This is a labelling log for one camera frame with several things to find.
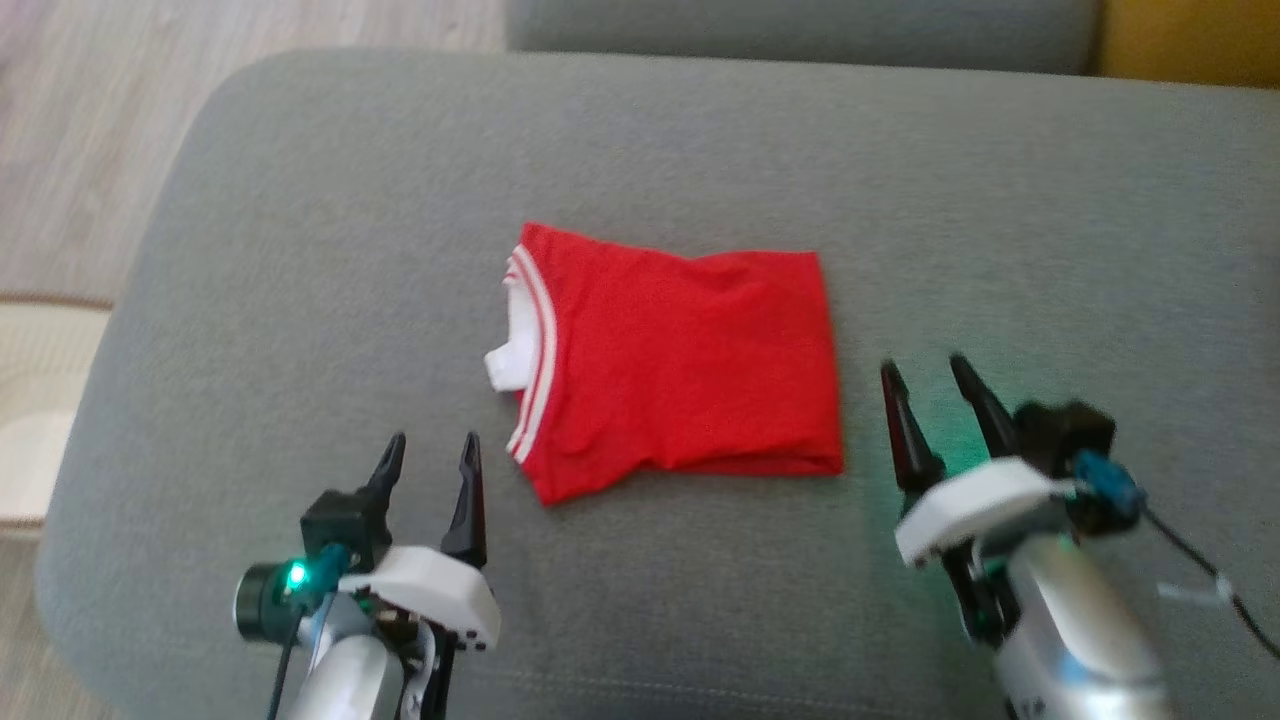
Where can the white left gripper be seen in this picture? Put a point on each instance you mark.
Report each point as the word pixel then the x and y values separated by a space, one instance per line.
pixel 430 590

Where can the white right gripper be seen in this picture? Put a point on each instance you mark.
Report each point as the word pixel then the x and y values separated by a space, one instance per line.
pixel 980 505

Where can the red jersey with black letters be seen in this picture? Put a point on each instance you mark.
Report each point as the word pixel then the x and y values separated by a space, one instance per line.
pixel 680 360

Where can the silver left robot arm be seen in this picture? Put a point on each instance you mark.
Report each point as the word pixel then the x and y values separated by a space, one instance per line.
pixel 345 670

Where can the black round left wrist module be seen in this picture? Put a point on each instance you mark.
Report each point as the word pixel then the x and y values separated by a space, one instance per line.
pixel 268 600

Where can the grey fabric sofa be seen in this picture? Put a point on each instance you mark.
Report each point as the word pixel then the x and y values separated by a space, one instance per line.
pixel 700 600

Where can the mustard yellow cushion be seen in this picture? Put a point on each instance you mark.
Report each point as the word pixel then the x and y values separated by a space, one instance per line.
pixel 1190 40

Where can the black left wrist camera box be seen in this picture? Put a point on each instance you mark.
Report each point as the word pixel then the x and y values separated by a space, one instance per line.
pixel 345 525

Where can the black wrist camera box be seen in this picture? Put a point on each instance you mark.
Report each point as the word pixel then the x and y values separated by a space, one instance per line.
pixel 1075 450
pixel 345 525

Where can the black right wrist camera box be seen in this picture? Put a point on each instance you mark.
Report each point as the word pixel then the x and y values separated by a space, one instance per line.
pixel 1075 450

